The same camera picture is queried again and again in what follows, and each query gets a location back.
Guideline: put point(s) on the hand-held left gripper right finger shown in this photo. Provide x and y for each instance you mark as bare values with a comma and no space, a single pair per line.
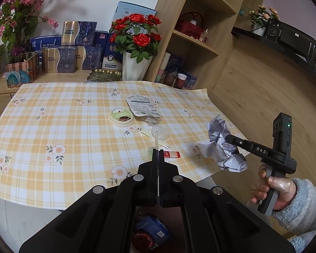
162,168

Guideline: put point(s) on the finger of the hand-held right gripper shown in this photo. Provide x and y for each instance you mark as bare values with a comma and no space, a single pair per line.
252,147

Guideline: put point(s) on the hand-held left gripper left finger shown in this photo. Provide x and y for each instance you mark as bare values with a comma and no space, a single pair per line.
154,168

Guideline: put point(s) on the green edged clear packet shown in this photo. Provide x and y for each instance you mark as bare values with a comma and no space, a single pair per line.
150,154

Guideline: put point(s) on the red white small tube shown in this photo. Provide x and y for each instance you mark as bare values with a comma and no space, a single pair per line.
171,154

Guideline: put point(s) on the white paper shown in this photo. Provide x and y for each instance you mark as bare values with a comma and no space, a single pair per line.
234,163

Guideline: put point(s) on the clear plastic wrapper strip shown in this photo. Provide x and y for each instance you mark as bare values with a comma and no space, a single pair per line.
157,141

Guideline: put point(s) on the white plastic fork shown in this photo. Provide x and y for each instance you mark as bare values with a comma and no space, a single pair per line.
147,134

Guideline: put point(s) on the clear plastic dome lid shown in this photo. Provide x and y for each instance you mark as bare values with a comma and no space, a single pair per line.
162,133

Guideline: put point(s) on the grey printed paper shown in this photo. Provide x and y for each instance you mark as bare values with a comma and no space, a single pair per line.
217,129

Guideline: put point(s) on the clear plastic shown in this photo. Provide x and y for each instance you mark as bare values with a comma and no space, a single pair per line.
151,120

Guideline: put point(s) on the brown waste bin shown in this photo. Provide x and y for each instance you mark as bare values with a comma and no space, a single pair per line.
176,224

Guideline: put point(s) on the blue carton box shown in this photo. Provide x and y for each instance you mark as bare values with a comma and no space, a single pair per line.
152,228

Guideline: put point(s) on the round green lidded cup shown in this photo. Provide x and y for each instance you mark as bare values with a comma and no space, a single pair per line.
121,117

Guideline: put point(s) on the silver foil pouch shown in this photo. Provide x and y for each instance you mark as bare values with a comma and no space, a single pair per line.
143,106

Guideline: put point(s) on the person's right forearm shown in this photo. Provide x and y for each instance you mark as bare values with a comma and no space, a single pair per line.
305,208

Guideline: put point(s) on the person's right hand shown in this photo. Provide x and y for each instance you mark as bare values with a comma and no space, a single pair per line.
284,192

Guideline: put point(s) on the red paper cup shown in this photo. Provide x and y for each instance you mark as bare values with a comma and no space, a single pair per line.
179,83

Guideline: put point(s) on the dark brown cup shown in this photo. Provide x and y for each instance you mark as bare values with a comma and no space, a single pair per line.
169,80

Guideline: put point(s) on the small blue box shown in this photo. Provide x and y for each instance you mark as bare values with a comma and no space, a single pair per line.
191,81

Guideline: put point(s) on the black television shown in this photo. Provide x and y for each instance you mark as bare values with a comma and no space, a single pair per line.
297,40

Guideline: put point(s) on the stack of pastel paper cups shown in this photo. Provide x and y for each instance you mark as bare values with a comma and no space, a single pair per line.
162,71

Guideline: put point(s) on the checked floral tablecloth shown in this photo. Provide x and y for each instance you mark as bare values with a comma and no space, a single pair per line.
68,116

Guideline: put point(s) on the white faceted vase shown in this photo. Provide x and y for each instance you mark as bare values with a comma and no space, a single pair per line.
134,69

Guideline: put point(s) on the ornate gold tray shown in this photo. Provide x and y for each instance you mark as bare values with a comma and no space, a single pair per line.
105,76

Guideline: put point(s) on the black television stand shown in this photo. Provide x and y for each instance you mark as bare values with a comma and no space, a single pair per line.
252,35

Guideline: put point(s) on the small white flower pot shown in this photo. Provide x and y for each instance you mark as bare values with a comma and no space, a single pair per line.
259,30

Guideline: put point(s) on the blue and white milk box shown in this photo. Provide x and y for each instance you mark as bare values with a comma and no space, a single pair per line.
112,58

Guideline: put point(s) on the small glass bottle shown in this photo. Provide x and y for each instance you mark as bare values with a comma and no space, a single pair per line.
204,37

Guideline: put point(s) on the peach rose artificial plant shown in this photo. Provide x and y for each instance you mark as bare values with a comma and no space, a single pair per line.
263,15

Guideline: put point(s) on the gold and blue patterned box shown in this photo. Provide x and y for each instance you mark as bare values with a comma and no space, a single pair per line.
59,59
90,58
79,33

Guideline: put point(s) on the red rose artificial plant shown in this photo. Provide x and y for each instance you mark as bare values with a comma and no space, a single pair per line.
141,39

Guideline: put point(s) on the red basket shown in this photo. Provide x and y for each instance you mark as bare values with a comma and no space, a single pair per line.
189,29

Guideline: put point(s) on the blue box with red label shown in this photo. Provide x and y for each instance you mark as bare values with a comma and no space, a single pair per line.
101,39

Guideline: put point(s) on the wooden shelf unit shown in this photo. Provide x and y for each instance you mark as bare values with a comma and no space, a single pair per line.
168,10

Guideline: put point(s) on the corrugated painted planter box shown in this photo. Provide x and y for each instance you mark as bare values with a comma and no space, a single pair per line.
23,71

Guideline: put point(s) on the large blue and white box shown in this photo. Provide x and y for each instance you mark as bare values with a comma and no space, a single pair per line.
126,8

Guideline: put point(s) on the flat blue and white box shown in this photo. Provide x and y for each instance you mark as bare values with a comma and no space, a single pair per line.
46,43

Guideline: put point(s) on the purple artificial flowers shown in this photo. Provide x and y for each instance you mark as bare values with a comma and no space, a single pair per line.
18,50

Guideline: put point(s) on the white wall socket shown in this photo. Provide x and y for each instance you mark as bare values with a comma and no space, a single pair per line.
48,13

